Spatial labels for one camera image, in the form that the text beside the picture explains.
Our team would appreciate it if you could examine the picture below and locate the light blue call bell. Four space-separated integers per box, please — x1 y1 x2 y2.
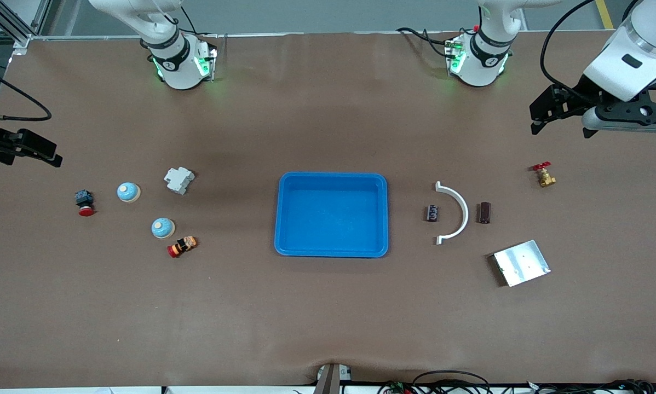
117 182 141 204
151 217 176 240

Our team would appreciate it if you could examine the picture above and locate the red emergency stop button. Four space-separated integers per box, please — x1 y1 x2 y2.
74 189 95 217

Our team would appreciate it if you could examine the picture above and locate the white circuit breaker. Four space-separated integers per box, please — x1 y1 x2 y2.
164 166 195 195

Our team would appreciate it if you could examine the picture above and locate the silver metal box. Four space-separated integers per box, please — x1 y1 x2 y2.
492 240 551 287

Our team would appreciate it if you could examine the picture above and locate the red and yellow push button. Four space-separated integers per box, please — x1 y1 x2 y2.
167 236 198 258

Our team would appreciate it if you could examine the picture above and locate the blue plastic tray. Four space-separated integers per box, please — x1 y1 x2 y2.
274 172 389 258

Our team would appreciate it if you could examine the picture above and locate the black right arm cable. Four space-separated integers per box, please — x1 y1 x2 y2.
0 63 52 121

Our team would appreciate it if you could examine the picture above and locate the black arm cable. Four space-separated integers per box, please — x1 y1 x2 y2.
0 63 52 121
540 0 643 105

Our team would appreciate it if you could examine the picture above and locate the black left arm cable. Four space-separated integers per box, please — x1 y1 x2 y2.
540 0 643 105

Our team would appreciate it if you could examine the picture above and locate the brass valve with red handle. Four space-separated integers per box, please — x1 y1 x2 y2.
532 162 557 188

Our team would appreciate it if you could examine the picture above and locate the aluminium frame profile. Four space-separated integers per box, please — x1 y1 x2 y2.
0 0 49 50

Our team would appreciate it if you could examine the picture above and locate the white curved plastic bracket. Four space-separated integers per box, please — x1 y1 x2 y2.
435 181 469 245

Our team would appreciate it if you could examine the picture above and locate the black base cable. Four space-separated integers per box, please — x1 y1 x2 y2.
396 26 450 58
177 5 219 39

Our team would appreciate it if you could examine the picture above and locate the black cable bundle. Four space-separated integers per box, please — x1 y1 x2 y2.
377 370 656 394

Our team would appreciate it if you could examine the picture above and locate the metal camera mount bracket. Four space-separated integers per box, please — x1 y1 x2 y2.
313 363 353 394

